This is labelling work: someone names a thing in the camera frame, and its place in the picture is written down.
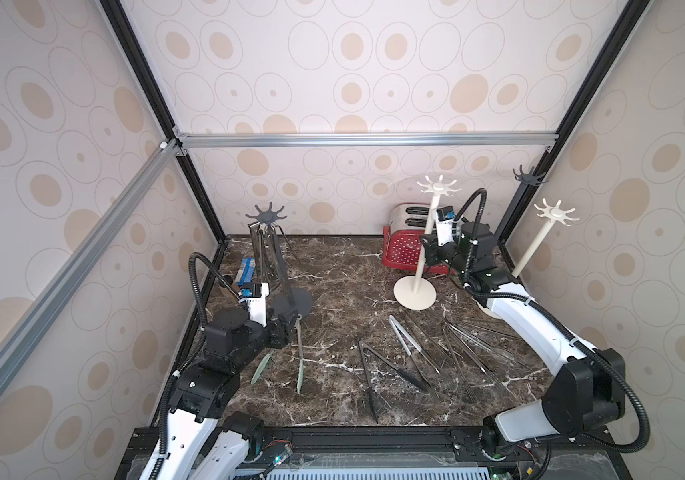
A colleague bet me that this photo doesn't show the black tipped tongs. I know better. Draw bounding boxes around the black tipped tongs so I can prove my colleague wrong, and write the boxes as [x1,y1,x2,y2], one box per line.
[357,338,433,424]

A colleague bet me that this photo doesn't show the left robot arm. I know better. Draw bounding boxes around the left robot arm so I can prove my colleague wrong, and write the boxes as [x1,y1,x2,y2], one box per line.
[142,252,308,479]

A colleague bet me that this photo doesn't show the blue small package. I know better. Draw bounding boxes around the blue small package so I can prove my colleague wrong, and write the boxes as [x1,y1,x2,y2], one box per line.
[236,257,256,288]

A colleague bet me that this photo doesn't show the dark grey utensil rack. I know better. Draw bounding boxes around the dark grey utensil rack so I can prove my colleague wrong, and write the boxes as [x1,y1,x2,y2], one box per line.
[246,202,314,321]

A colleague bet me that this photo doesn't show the diagonal aluminium bar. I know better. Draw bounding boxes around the diagonal aluminium bar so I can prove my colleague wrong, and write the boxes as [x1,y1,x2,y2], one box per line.
[0,139,180,396]

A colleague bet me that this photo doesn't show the horizontal aluminium bar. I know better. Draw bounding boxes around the horizontal aluminium bar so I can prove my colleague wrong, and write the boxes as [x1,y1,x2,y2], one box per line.
[162,131,559,153]

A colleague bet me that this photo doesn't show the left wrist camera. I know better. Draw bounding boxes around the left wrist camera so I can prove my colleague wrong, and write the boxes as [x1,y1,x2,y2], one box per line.
[240,282,270,327]

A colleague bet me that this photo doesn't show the green tongs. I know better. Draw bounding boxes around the green tongs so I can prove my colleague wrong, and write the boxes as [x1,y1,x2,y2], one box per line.
[250,316,308,396]

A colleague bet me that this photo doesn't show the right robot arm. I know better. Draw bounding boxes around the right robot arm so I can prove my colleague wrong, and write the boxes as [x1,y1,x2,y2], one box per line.
[421,188,651,458]

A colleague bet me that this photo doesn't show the thin steel tongs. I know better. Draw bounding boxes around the thin steel tongs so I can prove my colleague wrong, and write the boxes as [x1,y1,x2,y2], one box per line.
[264,225,284,291]

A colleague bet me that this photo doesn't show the dark grey rack back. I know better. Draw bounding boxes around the dark grey rack back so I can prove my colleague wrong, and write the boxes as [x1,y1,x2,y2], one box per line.
[495,165,549,241]

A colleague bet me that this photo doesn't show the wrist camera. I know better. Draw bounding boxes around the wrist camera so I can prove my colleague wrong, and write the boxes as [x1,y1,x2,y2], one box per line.
[434,205,456,246]
[240,282,270,327]

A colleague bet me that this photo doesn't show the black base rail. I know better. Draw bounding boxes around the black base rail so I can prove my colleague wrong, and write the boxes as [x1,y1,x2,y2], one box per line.
[113,423,635,480]

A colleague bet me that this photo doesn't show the small steel tongs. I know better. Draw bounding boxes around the small steel tongs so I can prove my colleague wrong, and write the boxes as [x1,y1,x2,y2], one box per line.
[389,315,441,374]

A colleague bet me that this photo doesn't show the red white toaster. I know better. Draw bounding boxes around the red white toaster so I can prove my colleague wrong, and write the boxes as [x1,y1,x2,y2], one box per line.
[382,203,460,274]

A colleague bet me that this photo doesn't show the white utensil rack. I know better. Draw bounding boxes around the white utensil rack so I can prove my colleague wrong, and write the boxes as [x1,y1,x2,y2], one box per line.
[394,174,460,311]
[479,198,581,319]

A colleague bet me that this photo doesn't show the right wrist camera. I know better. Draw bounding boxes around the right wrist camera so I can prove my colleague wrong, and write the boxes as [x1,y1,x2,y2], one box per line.
[434,205,456,246]

